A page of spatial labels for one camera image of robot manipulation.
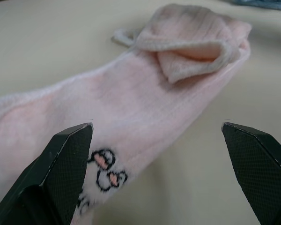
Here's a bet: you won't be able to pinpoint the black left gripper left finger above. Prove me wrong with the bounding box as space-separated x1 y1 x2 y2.
0 122 94 225

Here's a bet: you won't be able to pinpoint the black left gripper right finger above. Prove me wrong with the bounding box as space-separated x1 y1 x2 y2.
221 122 281 225

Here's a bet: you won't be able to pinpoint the pink fuzzy sock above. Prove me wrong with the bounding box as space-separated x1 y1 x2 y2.
0 3 252 225

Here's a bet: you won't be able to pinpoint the blue-grey cloth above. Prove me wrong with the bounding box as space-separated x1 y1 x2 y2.
231 0 281 12

